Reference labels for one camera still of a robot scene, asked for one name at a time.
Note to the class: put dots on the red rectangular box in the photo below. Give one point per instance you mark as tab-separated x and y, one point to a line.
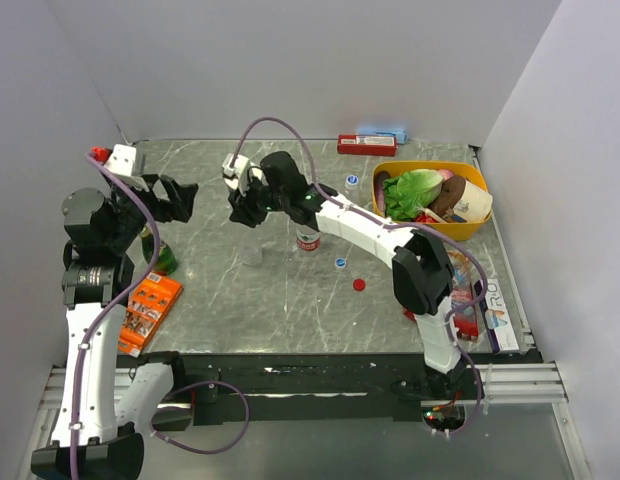
367	145

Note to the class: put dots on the red label clear bottle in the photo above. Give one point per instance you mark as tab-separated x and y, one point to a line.
307	239

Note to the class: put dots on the orange snack box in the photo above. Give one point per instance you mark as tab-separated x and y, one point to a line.
148	306

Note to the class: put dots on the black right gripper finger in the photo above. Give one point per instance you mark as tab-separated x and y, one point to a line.
244	184
245	210

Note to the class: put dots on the toilet paper roll blue wrapper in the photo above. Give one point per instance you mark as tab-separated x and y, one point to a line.
232	184

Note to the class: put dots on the blue packet behind box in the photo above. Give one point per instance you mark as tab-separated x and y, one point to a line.
398	132

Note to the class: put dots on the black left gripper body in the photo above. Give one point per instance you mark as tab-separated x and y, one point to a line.
130	221

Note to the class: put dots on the clear plastic bottle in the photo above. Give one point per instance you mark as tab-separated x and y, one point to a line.
252	253

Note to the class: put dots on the green glass bottle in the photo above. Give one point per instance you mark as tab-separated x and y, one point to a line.
166	263

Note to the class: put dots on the purple eggplant toy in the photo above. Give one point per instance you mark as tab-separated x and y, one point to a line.
378	190

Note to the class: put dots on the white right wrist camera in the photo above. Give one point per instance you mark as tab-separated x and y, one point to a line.
235	165

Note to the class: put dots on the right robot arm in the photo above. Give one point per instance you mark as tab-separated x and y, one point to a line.
421	270

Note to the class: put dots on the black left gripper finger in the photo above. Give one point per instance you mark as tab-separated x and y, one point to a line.
158	208
179	203

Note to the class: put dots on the brown bread toy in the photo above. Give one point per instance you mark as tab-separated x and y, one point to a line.
447	192

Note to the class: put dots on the yellow plastic basket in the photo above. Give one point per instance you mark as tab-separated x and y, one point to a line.
455	230

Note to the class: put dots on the green lettuce toy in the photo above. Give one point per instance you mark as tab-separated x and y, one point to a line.
409	193

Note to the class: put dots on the red snack bag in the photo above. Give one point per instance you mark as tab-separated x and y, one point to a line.
465	321

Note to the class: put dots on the red camera cable plug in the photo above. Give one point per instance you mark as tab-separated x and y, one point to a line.
100	154

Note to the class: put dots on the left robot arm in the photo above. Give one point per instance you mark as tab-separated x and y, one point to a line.
97	435

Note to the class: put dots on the red bottle cap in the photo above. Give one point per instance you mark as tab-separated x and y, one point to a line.
359	284

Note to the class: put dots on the beige paper cup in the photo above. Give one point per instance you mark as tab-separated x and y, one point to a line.
470	204

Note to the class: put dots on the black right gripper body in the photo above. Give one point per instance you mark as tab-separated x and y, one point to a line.
275	201

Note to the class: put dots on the capped clear bottle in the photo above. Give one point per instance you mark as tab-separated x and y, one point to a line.
352	182

